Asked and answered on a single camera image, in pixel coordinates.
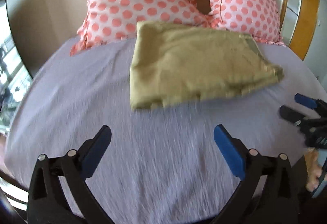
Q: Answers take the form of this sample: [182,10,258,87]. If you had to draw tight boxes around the khaki beige pants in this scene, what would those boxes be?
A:
[130,21,284,109]

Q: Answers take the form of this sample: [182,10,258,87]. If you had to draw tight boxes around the person's right hand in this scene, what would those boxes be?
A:
[304,148,322,192]

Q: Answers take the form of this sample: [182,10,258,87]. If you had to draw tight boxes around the lavender bed sheet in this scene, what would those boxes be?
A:
[4,38,326,223]

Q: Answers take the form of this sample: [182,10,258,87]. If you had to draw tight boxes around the pink polka dot pillow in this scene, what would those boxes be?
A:
[207,0,283,44]

